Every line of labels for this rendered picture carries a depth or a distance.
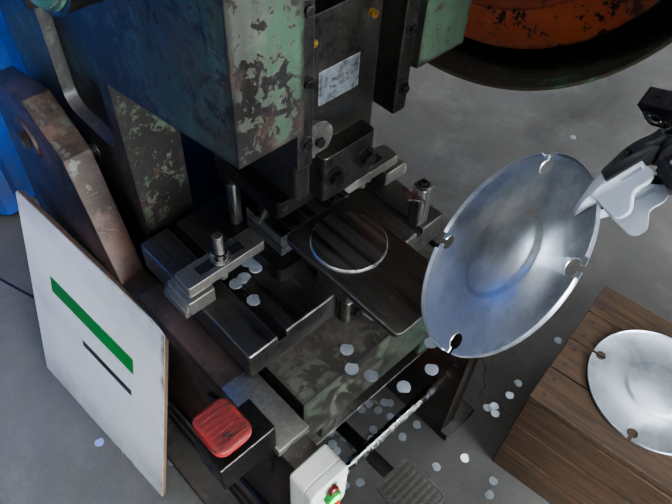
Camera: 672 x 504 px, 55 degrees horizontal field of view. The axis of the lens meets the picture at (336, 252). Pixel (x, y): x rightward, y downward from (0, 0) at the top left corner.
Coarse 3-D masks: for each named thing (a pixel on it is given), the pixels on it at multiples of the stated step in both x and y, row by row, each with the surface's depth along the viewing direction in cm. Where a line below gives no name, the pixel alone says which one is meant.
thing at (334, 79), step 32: (320, 0) 74; (352, 0) 75; (320, 32) 75; (352, 32) 79; (320, 64) 78; (352, 64) 82; (320, 96) 82; (352, 96) 87; (320, 128) 84; (352, 128) 90; (256, 160) 95; (320, 160) 86; (352, 160) 91; (288, 192) 93; (320, 192) 91
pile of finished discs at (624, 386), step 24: (624, 336) 145; (648, 336) 145; (600, 360) 140; (624, 360) 141; (648, 360) 141; (600, 384) 137; (624, 384) 137; (648, 384) 137; (600, 408) 133; (624, 408) 133; (648, 408) 133; (624, 432) 130; (648, 432) 130
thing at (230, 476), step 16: (256, 416) 91; (256, 432) 90; (272, 432) 91; (240, 448) 88; (256, 448) 90; (272, 448) 95; (208, 464) 91; (224, 464) 87; (240, 464) 89; (272, 464) 102; (224, 480) 89
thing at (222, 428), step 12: (204, 408) 86; (216, 408) 86; (228, 408) 86; (204, 420) 85; (216, 420) 85; (228, 420) 85; (240, 420) 85; (204, 432) 84; (216, 432) 84; (228, 432) 84; (240, 432) 84; (216, 444) 83; (228, 444) 83; (240, 444) 84; (216, 456) 83
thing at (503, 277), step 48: (480, 192) 93; (528, 192) 84; (576, 192) 76; (480, 240) 87; (528, 240) 78; (576, 240) 72; (432, 288) 92; (480, 288) 82; (528, 288) 75; (432, 336) 86; (480, 336) 78
